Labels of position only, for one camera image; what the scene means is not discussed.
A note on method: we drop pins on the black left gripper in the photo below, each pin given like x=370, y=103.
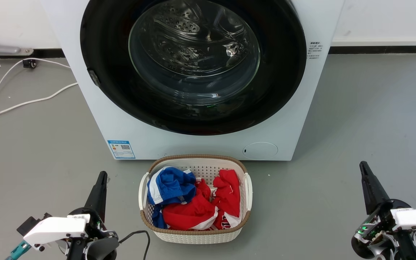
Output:
x=96, y=231

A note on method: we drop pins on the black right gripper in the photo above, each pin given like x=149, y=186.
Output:
x=374, y=234

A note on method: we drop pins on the black round washer door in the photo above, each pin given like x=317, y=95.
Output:
x=107, y=90

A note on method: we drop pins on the white front-load washing machine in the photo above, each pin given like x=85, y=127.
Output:
x=302, y=108

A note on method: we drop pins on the blue energy label sticker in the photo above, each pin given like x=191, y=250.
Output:
x=121, y=149

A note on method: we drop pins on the blue white garment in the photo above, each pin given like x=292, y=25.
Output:
x=170, y=186

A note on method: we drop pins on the red white trimmed garment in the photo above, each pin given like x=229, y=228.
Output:
x=190, y=213

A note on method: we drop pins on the white woven laundry basket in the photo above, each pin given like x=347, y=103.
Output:
x=193, y=236

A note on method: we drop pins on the round white filter cover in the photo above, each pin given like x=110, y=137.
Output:
x=260, y=151

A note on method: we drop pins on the steel perforated washer drum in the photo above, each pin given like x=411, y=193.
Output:
x=182, y=25

